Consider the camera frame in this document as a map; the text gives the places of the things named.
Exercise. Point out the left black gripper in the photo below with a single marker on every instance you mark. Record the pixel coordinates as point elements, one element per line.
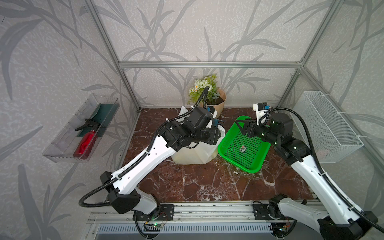
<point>213,136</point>

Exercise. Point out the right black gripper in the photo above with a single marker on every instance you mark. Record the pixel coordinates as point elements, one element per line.
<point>248,124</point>

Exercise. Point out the white printed plastic bag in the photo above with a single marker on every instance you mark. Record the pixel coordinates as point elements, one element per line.
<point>202,153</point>

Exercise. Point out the green perforated plastic basket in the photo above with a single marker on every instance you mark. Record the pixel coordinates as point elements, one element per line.
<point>248,154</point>

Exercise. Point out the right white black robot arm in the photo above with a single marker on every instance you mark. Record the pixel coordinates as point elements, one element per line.
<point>342,218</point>

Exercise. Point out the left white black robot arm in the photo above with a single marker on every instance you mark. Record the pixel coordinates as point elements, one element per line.
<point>175,141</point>

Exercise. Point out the small blue toy rake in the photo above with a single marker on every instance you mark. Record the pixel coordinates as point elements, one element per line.
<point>219,122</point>

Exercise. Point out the terracotta flower pot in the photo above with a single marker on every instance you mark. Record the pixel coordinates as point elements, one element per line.
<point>220,103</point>

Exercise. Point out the barcode sticker in basket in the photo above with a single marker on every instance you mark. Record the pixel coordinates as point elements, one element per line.
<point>243,149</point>

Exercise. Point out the green plant with white flowers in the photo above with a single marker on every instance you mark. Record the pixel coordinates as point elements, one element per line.
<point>213,96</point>

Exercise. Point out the dark green flat board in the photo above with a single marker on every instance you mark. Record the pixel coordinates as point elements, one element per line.
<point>99,120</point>

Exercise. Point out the red black brush tool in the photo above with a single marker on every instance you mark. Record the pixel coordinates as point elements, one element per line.
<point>84,149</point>

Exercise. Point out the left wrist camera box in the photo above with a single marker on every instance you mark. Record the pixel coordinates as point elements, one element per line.
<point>199,119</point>

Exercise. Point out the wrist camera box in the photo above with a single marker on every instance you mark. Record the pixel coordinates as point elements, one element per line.
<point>261,109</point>
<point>199,119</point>

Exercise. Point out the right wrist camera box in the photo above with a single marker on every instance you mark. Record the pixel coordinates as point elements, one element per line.
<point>261,109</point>

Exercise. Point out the pink object in wire basket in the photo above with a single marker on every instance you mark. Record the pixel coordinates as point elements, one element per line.
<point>321,154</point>

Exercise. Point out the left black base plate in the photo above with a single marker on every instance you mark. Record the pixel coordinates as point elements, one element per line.
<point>164,212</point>

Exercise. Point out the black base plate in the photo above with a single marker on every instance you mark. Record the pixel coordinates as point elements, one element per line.
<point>164,212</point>
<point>263,211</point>

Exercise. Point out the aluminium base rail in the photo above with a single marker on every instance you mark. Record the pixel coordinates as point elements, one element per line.
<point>197,212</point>

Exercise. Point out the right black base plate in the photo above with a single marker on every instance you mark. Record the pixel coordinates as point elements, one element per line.
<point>263,211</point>

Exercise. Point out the clear plastic wall shelf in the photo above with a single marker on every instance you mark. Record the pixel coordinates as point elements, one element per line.
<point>79,138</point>

